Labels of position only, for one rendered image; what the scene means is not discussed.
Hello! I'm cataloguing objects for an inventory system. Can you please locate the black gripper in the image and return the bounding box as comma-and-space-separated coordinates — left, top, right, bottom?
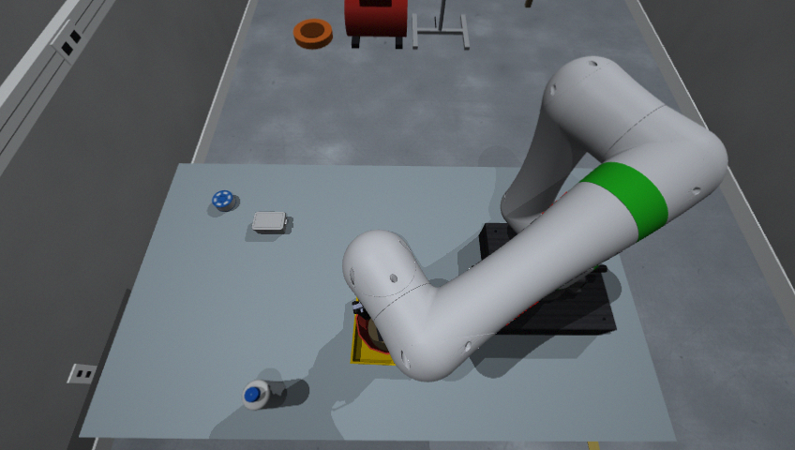
352, 301, 371, 320

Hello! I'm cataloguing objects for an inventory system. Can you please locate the yellow shallow tray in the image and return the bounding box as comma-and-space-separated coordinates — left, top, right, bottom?
350, 314, 395, 366

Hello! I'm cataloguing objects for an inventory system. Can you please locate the grey bottle with blue cap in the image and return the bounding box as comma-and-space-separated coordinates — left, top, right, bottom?
242, 380, 287, 411

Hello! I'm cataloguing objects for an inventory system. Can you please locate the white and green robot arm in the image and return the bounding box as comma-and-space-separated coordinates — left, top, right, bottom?
342, 56, 728, 382

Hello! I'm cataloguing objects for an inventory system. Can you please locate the dark red pail with grey wire handle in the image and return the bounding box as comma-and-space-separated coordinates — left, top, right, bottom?
355, 314, 390, 354

